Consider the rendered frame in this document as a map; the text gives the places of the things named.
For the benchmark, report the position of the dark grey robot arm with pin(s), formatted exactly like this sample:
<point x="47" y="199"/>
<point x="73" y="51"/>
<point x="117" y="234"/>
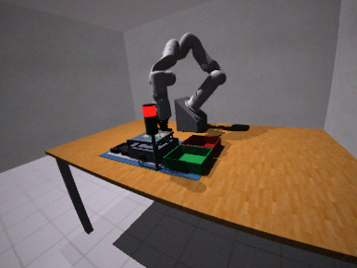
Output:
<point x="175" y="51"/>

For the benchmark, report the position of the green open-top bin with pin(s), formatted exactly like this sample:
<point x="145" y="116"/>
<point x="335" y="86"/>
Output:
<point x="190" y="159"/>

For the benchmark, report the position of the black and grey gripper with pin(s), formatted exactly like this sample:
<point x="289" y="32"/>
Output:
<point x="163" y="112"/>

